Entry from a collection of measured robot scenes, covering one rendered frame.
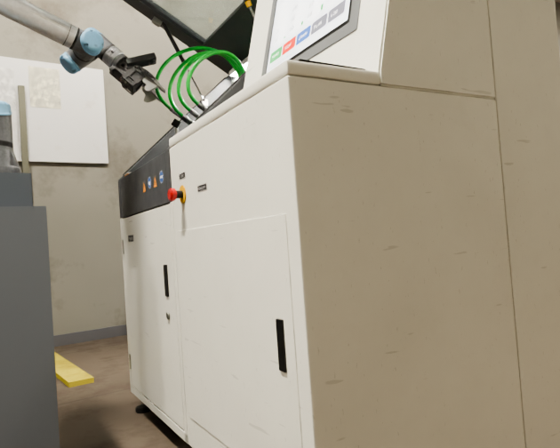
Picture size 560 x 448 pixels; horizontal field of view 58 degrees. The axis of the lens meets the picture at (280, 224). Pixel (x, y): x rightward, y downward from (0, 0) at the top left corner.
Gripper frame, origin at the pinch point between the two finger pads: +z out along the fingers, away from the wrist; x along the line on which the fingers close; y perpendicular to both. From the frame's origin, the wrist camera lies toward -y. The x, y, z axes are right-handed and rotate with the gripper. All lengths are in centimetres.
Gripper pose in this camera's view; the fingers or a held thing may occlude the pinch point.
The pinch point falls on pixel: (164, 94)
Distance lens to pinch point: 198.7
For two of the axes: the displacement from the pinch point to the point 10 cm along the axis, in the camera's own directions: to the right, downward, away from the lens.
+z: 7.5, 6.6, 0.4
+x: 2.8, -2.7, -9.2
